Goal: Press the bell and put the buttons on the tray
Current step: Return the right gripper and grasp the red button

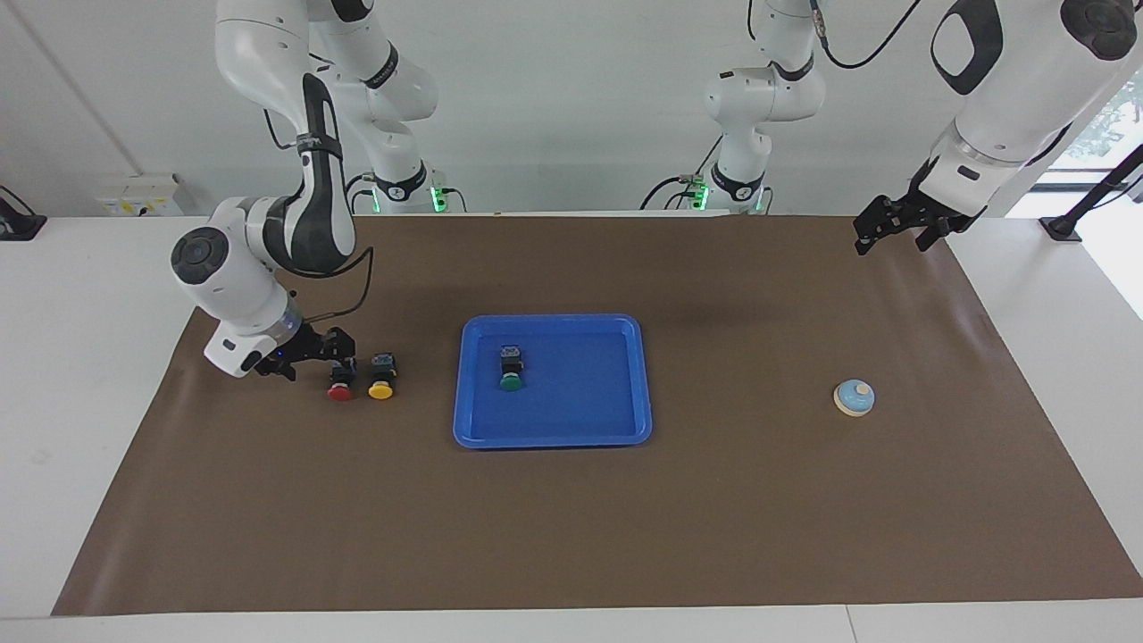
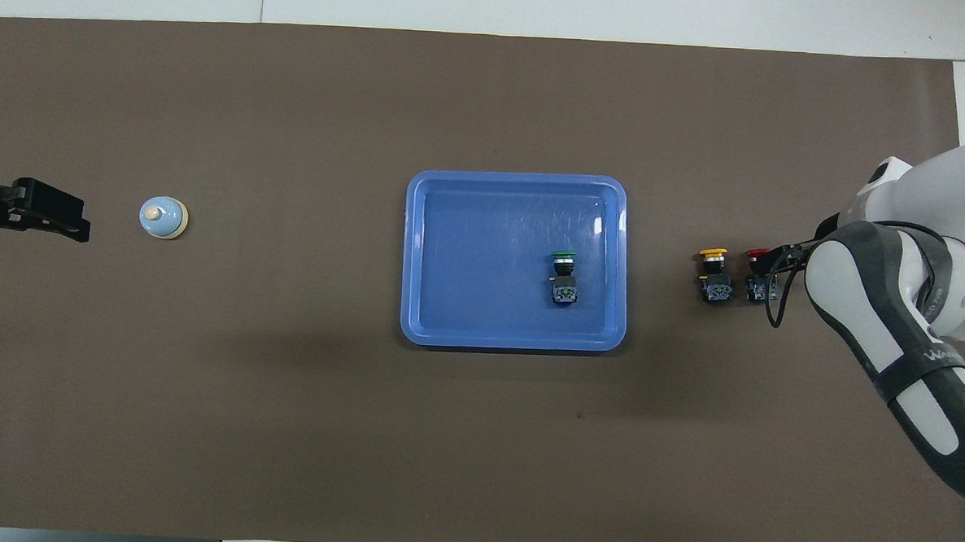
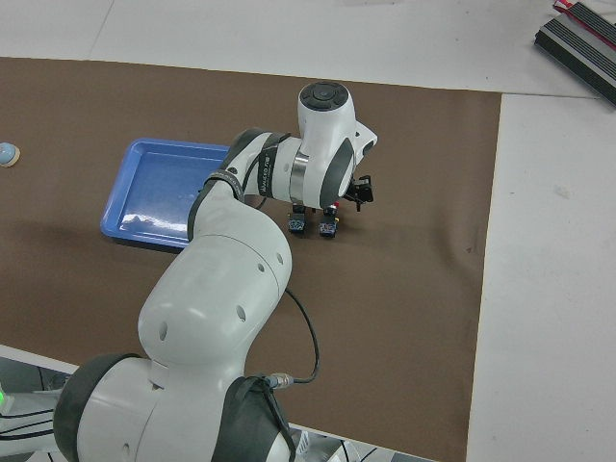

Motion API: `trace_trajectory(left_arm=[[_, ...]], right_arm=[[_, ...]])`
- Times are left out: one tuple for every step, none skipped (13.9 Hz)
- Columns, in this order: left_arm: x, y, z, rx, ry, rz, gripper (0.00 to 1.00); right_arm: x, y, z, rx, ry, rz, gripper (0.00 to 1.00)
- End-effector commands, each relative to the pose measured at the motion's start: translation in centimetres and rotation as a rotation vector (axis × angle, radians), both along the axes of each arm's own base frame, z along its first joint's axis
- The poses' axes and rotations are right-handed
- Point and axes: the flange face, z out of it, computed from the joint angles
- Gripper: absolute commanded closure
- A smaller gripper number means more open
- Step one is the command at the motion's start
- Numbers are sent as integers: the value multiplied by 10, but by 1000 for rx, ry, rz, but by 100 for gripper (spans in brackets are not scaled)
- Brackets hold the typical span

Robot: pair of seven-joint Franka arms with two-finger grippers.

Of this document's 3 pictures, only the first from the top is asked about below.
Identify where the blue desk bell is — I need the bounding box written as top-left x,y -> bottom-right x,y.
833,379 -> 876,419

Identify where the blue plastic tray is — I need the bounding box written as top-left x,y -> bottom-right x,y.
452,313 -> 654,450

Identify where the black stand with foot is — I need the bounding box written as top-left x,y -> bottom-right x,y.
1039,143 -> 1143,244

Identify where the black table clamp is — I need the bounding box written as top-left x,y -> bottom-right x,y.
0,185 -> 47,242

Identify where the brown table mat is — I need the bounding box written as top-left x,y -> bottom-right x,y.
51,213 -> 1143,617

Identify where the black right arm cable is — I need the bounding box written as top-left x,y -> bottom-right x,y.
299,246 -> 375,324

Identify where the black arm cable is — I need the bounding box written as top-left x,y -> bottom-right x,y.
299,246 -> 375,324
813,0 -> 925,71

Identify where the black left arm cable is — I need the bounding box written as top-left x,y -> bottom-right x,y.
813,0 -> 925,71

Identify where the white wall power socket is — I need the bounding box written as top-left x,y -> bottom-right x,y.
96,174 -> 184,217

